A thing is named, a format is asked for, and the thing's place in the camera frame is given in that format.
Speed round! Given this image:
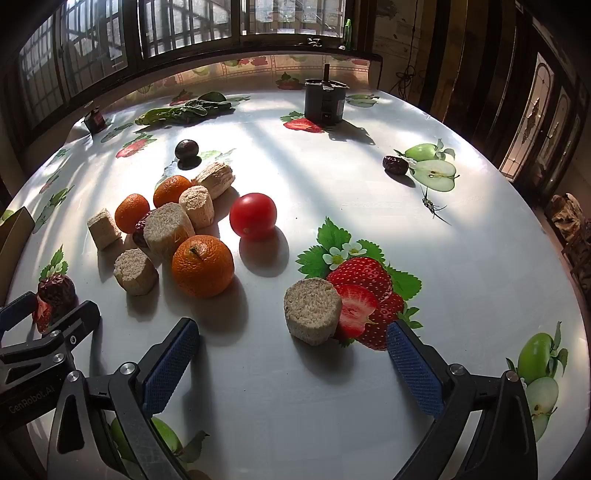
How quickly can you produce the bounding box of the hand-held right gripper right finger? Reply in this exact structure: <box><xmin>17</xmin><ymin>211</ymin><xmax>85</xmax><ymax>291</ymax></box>
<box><xmin>385</xmin><ymin>320</ymin><xmax>540</xmax><ymax>480</ymax></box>

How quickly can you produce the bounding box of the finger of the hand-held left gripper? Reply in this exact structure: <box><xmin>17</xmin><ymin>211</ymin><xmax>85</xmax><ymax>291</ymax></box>
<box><xmin>0</xmin><ymin>291</ymin><xmax>38</xmax><ymax>343</ymax></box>
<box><xmin>0</xmin><ymin>300</ymin><xmax>101</xmax><ymax>393</ymax></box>

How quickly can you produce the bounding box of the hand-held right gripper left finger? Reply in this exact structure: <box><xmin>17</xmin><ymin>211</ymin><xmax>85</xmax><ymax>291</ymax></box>
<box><xmin>46</xmin><ymin>318</ymin><xmax>200</xmax><ymax>480</ymax></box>

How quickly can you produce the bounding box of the dried red jujube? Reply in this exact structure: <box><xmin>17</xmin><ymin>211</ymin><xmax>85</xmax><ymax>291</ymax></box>
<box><xmin>133</xmin><ymin>210</ymin><xmax>153</xmax><ymax>247</ymax></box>
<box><xmin>382</xmin><ymin>155</ymin><xmax>410</xmax><ymax>176</ymax></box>
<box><xmin>37</xmin><ymin>273</ymin><xmax>77</xmax><ymax>318</ymax></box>

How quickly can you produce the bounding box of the brown cardboard box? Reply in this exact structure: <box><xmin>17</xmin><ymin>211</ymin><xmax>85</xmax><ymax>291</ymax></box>
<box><xmin>0</xmin><ymin>206</ymin><xmax>37</xmax><ymax>301</ymax></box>

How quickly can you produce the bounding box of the beige sugarcane piece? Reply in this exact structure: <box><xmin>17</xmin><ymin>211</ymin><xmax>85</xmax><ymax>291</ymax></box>
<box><xmin>143</xmin><ymin>202</ymin><xmax>197</xmax><ymax>262</ymax></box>
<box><xmin>113</xmin><ymin>248</ymin><xmax>160</xmax><ymax>296</ymax></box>
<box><xmin>283</xmin><ymin>277</ymin><xmax>343</xmax><ymax>346</ymax></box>
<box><xmin>87</xmin><ymin>208</ymin><xmax>123</xmax><ymax>250</ymax></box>
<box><xmin>192</xmin><ymin>162</ymin><xmax>236</xmax><ymax>200</ymax></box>
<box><xmin>178</xmin><ymin>185</ymin><xmax>216</xmax><ymax>230</ymax></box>

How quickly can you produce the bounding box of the large orange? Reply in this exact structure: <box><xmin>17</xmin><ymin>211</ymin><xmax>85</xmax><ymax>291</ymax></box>
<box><xmin>172</xmin><ymin>234</ymin><xmax>235</xmax><ymax>298</ymax></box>

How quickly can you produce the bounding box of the small orange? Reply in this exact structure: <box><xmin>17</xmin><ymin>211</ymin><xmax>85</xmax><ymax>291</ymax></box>
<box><xmin>115</xmin><ymin>193</ymin><xmax>151</xmax><ymax>234</ymax></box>
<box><xmin>153</xmin><ymin>175</ymin><xmax>193</xmax><ymax>208</ymax></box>

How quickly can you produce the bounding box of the red tomato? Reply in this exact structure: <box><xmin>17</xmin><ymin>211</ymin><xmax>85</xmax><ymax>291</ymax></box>
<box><xmin>229</xmin><ymin>193</ymin><xmax>278</xmax><ymax>241</ymax></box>

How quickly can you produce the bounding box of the fruit print tablecloth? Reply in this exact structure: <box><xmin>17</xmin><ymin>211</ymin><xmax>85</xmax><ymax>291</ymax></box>
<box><xmin>0</xmin><ymin>53</ymin><xmax>578</xmax><ymax>480</ymax></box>

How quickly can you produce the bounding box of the small black box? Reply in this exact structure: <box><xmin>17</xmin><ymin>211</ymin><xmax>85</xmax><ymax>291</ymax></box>
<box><xmin>83</xmin><ymin>108</ymin><xmax>108</xmax><ymax>134</ymax></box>

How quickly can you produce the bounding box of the wooden chair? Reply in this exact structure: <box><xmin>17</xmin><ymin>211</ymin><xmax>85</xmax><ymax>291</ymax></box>
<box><xmin>545</xmin><ymin>193</ymin><xmax>591</xmax><ymax>287</ymax></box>

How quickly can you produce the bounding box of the green leafy vegetable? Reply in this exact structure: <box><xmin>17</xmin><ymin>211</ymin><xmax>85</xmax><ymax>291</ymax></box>
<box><xmin>135</xmin><ymin>91</ymin><xmax>234</xmax><ymax>126</ymax></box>

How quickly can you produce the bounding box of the stained glass door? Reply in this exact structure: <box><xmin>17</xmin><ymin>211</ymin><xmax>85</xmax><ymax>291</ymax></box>
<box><xmin>499</xmin><ymin>51</ymin><xmax>587</xmax><ymax>185</ymax></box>

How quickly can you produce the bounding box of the black cylindrical device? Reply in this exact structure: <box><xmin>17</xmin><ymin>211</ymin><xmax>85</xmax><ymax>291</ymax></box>
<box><xmin>303</xmin><ymin>64</ymin><xmax>348</xmax><ymax>124</ymax></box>

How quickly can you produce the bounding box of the black framed window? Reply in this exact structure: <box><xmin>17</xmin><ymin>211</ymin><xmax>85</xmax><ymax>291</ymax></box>
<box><xmin>14</xmin><ymin>0</ymin><xmax>370</xmax><ymax>139</ymax></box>

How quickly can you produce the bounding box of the black hanging cable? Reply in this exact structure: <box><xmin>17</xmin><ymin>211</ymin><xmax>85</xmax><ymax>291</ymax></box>
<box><xmin>392</xmin><ymin>9</ymin><xmax>419</xmax><ymax>95</ymax></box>

